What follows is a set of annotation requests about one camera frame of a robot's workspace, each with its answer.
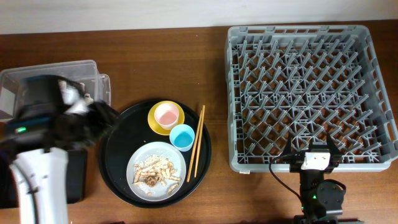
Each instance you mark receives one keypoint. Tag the food scraps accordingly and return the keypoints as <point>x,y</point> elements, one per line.
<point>154,171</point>

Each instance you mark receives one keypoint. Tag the clear plastic waste bin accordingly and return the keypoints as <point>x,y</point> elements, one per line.
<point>96,84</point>

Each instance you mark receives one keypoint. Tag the white napkin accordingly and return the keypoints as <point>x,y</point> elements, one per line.
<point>75,97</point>

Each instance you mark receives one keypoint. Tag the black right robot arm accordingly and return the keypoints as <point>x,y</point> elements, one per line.
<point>321,198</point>

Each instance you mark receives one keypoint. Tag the grey round plate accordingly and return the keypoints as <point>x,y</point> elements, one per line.
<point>162,149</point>

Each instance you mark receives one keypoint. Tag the right wooden chopstick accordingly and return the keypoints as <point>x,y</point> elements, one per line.
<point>199,136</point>

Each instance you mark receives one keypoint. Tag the light blue cup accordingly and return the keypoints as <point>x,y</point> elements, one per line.
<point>182,137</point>

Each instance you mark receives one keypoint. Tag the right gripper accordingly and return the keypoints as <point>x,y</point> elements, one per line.
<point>295,160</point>

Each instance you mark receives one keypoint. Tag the left wooden chopstick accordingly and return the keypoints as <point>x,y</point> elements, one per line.
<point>194,147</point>

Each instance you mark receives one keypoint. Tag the black rectangular tray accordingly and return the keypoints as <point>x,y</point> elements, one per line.
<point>75,181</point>

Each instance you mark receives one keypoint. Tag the grey plastic dishwasher rack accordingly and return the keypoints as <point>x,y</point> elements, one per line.
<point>301,85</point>

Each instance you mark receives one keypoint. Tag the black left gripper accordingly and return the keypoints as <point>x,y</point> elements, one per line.
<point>101,111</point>

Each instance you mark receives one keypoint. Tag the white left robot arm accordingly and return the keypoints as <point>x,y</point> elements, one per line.
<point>40,178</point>

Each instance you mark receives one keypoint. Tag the pink cup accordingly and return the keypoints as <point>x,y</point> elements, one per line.
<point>166,115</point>

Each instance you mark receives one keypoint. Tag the wooden chopstick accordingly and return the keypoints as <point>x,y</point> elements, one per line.
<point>194,147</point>
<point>199,136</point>

